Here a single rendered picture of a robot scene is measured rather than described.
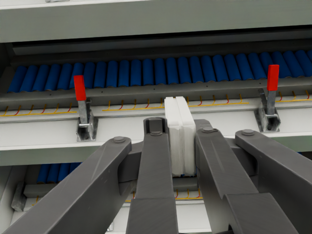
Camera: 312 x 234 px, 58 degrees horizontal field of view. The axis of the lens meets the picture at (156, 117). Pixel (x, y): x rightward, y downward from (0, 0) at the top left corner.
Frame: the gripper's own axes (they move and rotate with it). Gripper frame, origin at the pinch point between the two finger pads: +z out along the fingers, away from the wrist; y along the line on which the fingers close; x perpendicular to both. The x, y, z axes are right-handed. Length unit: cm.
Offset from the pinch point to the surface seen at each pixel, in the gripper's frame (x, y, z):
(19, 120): -5.4, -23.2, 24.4
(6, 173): -16.8, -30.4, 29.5
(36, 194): -21.7, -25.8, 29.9
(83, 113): -4.1, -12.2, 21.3
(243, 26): 6.5, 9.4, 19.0
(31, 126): -6.3, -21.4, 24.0
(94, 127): -6.7, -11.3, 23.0
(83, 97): -1.7, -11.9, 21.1
